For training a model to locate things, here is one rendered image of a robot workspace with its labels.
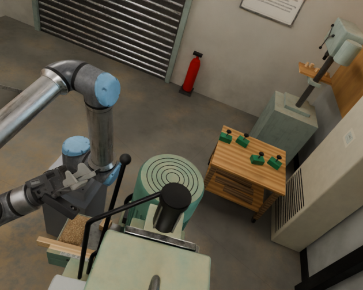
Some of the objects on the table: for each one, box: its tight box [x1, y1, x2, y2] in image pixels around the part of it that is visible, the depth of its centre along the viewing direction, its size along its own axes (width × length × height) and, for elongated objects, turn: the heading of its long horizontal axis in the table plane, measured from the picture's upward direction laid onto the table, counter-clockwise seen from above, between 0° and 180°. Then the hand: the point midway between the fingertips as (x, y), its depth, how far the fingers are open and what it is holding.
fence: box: [46, 248, 71, 262], centre depth 103 cm, size 60×2×6 cm, turn 67°
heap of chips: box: [58, 215, 90, 247], centre depth 111 cm, size 9×14×4 cm, turn 157°
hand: (96, 175), depth 83 cm, fingers open, 14 cm apart
